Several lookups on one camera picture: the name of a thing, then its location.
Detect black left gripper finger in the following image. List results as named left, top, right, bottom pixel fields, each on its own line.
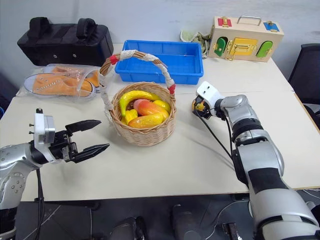
left=71, top=143, right=111, bottom=164
left=65, top=119, right=102, bottom=134

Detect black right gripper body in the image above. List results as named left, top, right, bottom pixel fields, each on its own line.
left=191, top=96, right=214, bottom=120

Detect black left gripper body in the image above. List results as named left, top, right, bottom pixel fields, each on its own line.
left=48, top=129, right=79, bottom=163

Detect small yellow orange toy fruit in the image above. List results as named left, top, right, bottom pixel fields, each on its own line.
left=193, top=100, right=207, bottom=113

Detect yellow toy lemon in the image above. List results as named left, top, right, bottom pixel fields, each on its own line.
left=152, top=99, right=172, bottom=114

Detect small yellow toy pepper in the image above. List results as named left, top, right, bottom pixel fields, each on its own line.
left=120, top=108, right=139, bottom=126

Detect orange canvas sneaker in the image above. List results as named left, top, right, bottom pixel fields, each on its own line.
left=50, top=65, right=101, bottom=89
left=23, top=72, right=95, bottom=97

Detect pink orange toy mango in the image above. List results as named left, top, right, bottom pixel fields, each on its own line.
left=133, top=99, right=170, bottom=117

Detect orange yellow toy mango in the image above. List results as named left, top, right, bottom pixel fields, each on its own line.
left=127, top=112, right=170, bottom=129

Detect yellow green toy banana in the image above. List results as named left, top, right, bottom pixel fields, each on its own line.
left=119, top=90, right=161, bottom=117

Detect orange shoes in plastic bag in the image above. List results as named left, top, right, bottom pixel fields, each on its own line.
left=16, top=63, right=103, bottom=99

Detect blue plastic bin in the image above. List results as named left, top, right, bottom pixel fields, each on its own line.
left=114, top=39, right=205, bottom=86

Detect khaki crumpled cloth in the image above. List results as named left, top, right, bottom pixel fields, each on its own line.
left=192, top=31, right=213, bottom=60

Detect pale green cloth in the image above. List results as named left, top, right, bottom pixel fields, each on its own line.
left=180, top=28, right=199, bottom=43

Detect wooden lock activity box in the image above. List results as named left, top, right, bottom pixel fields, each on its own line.
left=207, top=15, right=285, bottom=62

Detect black carry bag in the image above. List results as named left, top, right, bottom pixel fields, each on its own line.
left=16, top=17, right=115, bottom=67

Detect dark rounded robot part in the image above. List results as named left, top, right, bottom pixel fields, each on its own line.
left=170, top=204, right=201, bottom=240
left=109, top=215, right=149, bottom=240

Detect black office chair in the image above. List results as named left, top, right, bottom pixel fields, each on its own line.
left=287, top=43, right=320, bottom=132

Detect small dark rectangular part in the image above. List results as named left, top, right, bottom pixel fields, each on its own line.
left=221, top=221, right=241, bottom=240

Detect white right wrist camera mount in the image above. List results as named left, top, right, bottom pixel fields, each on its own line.
left=195, top=80, right=226, bottom=107

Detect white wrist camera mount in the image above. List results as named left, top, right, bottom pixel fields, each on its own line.
left=195, top=80, right=226, bottom=107
left=33, top=108, right=56, bottom=165

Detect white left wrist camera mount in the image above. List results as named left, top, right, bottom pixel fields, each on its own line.
left=33, top=108, right=56, bottom=165

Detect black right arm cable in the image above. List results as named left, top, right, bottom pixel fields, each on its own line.
left=194, top=109, right=236, bottom=162

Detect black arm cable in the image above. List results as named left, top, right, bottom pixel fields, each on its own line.
left=194, top=109, right=236, bottom=162
left=34, top=168, right=46, bottom=240

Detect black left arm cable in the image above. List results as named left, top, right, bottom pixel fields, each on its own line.
left=34, top=168, right=46, bottom=240

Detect wicker basket with handle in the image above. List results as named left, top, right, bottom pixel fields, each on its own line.
left=99, top=49, right=178, bottom=148

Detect white floor cable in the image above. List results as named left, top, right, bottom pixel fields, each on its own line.
left=212, top=199, right=251, bottom=233

